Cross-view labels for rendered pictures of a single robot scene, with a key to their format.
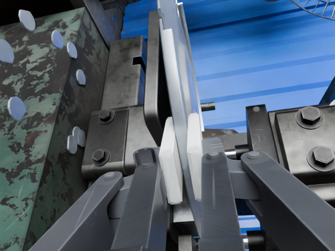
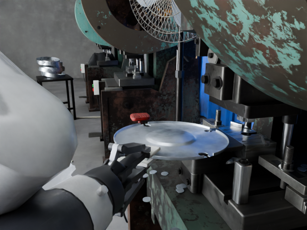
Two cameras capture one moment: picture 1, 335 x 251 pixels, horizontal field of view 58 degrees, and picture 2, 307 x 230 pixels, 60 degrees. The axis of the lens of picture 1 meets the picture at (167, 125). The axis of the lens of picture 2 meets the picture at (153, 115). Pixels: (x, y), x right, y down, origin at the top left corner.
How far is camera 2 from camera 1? 46 cm
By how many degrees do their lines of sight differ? 39
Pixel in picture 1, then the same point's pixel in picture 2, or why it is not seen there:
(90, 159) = (189, 185)
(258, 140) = (219, 101)
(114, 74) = not seen: hidden behind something
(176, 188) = (143, 164)
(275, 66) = not seen: hidden behind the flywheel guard
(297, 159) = (217, 93)
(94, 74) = (171, 167)
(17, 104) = (145, 198)
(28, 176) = (173, 210)
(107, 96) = not seen: hidden behind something
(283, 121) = (206, 91)
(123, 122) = (182, 164)
